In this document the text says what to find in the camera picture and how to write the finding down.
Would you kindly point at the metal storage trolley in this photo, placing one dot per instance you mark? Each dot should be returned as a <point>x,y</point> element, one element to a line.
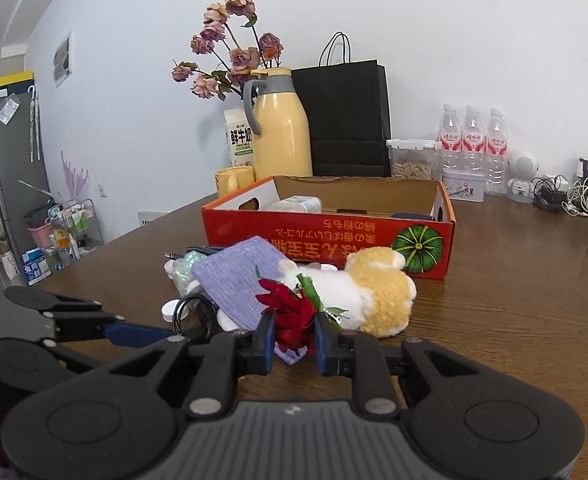
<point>86,230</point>

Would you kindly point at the orange cardboard box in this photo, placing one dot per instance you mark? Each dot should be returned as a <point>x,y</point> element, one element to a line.
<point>274,232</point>

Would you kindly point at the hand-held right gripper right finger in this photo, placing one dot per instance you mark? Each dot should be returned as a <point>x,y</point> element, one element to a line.
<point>322,342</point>

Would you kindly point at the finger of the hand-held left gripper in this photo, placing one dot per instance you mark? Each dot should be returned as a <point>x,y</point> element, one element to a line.
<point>138,335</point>
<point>81,359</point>

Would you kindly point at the yellow thermos jug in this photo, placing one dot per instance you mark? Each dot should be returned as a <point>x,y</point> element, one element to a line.
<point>279,130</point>

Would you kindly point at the white wall vent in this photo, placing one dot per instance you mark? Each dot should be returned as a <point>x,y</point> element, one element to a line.
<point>62,58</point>

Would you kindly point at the iridescent plastic item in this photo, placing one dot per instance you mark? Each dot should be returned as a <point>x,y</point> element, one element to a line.
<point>186,270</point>

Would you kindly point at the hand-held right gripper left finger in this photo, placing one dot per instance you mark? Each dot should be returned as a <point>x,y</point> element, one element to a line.
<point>269,332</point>

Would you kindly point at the black paper bag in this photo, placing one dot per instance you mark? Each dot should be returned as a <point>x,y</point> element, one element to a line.
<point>346,115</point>

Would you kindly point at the purple flower wall sticker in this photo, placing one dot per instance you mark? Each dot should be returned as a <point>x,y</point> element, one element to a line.
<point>73,177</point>

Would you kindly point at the white robot toy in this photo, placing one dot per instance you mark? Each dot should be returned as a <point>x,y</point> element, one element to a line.
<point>522,167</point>

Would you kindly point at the yellow mug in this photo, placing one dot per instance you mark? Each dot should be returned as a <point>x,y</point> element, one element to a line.
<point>233,180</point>

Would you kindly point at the clear plastic food container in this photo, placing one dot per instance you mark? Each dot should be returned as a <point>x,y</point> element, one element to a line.
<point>414,162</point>

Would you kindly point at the grey refrigerator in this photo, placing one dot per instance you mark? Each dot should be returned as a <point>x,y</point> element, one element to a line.
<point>16,170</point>

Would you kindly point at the dried pink rose bouquet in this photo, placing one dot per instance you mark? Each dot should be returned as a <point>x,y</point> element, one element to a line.
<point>239,57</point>

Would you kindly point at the white printed tin box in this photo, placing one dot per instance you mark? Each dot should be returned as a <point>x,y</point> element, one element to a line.
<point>464,187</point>

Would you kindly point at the yellow and black box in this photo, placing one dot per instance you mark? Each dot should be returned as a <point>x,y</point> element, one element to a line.
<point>16,82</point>

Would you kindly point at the blue printed carton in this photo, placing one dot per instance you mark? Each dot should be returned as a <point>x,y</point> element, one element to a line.
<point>36,270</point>

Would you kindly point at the white milk carton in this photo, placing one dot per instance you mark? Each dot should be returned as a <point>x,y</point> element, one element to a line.
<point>239,140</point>

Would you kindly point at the pink plastic bin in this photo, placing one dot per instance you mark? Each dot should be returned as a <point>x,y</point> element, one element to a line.
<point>41,235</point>

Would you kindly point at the white and tan plush dog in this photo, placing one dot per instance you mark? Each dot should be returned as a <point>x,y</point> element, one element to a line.
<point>374,290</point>

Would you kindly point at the water bottle with red label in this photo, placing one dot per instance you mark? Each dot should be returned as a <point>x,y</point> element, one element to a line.
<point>472,137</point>
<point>495,145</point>
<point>450,137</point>

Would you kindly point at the clear plastic bag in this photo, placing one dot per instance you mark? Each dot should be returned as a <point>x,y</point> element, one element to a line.
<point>8,110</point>

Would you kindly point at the purple striped cloth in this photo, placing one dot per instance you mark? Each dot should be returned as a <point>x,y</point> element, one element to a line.
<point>233,275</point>

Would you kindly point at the dark blue item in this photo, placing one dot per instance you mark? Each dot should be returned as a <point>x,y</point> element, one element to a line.
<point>411,216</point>

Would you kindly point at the white round lid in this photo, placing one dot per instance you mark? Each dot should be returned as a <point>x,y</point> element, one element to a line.
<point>169,311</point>
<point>329,268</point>

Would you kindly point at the red artificial rose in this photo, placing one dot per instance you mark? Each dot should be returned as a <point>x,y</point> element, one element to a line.
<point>294,307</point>

